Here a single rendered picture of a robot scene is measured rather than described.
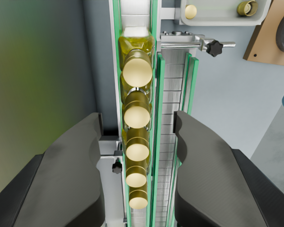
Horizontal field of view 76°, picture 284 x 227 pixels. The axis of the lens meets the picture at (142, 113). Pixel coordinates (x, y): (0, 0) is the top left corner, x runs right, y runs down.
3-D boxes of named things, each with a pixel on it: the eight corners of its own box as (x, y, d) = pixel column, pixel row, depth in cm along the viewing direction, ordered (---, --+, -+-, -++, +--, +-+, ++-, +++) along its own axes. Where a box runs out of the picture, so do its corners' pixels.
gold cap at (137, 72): (122, 49, 23) (120, 57, 19) (150, 49, 23) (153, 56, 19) (124, 76, 25) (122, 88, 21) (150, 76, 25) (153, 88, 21)
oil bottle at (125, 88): (125, 51, 46) (117, 79, 28) (147, 51, 46) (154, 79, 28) (125, 73, 49) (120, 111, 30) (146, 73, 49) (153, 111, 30)
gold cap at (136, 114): (124, 91, 26) (122, 105, 22) (148, 91, 26) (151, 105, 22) (125, 113, 28) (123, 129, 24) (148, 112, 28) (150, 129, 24)
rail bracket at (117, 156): (103, 134, 59) (95, 165, 48) (124, 134, 59) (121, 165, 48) (104, 144, 61) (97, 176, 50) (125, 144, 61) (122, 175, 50)
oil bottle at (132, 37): (124, 26, 43) (115, 38, 25) (148, 25, 43) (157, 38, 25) (125, 51, 46) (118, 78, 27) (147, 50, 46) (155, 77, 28)
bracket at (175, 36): (158, 30, 50) (160, 33, 44) (191, 29, 50) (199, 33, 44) (157, 43, 52) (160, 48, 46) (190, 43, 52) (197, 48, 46)
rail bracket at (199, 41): (153, 33, 44) (158, 41, 33) (222, 33, 44) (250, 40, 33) (153, 46, 45) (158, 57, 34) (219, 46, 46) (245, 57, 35)
